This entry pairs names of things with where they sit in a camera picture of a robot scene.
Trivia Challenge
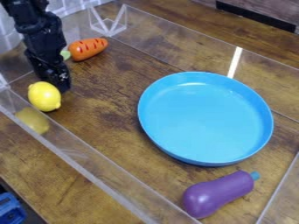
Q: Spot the clear acrylic enclosure wall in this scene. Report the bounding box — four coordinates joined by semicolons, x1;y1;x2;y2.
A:
0;0;299;224

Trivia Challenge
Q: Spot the orange toy carrot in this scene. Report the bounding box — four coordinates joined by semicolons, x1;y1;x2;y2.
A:
60;38;108;61

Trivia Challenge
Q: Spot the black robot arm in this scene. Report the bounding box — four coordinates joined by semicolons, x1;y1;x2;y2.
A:
0;0;71;93

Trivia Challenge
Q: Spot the blue round tray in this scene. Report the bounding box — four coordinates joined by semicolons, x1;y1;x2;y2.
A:
137;72;274;166

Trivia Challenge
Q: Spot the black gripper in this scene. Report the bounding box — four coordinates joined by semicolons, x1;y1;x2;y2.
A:
13;11;71;93

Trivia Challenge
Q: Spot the blue plastic object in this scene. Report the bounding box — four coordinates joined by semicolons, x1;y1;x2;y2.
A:
0;192;27;224

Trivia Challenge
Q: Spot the purple toy eggplant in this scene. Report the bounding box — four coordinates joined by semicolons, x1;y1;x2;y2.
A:
181;171;260;219

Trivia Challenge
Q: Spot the yellow toy lemon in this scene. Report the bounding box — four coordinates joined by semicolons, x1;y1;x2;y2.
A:
28;81;61;112

